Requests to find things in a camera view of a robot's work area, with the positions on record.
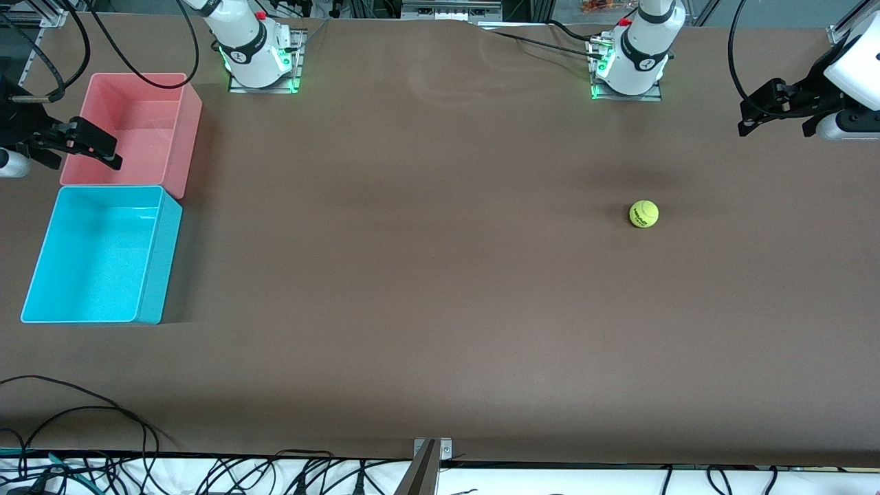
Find yellow tennis ball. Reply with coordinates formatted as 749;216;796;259
629;199;660;229

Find pink plastic bin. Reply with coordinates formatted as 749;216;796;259
60;72;204;201

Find blue plastic bin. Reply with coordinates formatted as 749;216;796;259
21;185;184;325

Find grey power strip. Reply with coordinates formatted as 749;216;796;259
401;0;503;21

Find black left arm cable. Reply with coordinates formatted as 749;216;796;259
727;0;784;114

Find thick black right camera cable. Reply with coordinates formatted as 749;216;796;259
0;12;67;104

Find aluminium frame profile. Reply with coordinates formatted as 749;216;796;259
21;0;80;28
827;0;877;46

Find black right arm loop cable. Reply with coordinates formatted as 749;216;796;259
88;0;201;90

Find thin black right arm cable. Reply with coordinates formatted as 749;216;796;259
65;0;91;94

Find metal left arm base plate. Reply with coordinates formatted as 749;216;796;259
591;34;663;102

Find black base power cable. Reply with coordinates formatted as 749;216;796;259
481;27;606;61
547;19;599;43

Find long black table cable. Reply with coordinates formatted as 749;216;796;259
0;375;176;451

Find arched black table cable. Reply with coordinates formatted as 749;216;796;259
17;406;152;475

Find grey camera mast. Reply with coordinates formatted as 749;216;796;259
394;440;441;495

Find metal table edge bracket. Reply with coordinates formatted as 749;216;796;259
412;437;453;468

